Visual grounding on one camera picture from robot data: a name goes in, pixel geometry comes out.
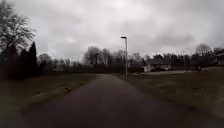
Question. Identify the street lamp pole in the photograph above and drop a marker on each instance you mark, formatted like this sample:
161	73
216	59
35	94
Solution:
126	56

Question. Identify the row of distant trees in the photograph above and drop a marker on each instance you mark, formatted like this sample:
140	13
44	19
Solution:
96	56

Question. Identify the dark asphalt path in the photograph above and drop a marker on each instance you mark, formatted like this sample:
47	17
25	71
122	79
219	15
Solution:
108	103

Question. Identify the pale house with dark roof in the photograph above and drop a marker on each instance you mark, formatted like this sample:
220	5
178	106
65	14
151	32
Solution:
156	65

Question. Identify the pale side road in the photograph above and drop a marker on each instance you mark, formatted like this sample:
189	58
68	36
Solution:
170	71

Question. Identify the grass field with bare patches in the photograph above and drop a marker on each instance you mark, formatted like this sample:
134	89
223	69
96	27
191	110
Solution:
36	88

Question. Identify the sloping grass field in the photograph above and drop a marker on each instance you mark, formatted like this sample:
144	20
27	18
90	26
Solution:
190	87

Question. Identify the group of dark conifers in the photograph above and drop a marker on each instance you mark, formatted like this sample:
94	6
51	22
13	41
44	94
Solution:
30	61

